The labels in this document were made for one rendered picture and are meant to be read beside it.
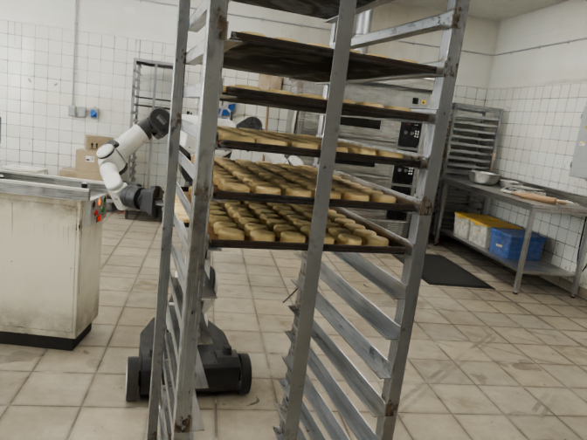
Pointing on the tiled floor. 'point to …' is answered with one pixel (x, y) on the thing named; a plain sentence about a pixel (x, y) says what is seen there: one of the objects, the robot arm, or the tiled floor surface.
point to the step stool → (24, 168)
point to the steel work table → (526, 228)
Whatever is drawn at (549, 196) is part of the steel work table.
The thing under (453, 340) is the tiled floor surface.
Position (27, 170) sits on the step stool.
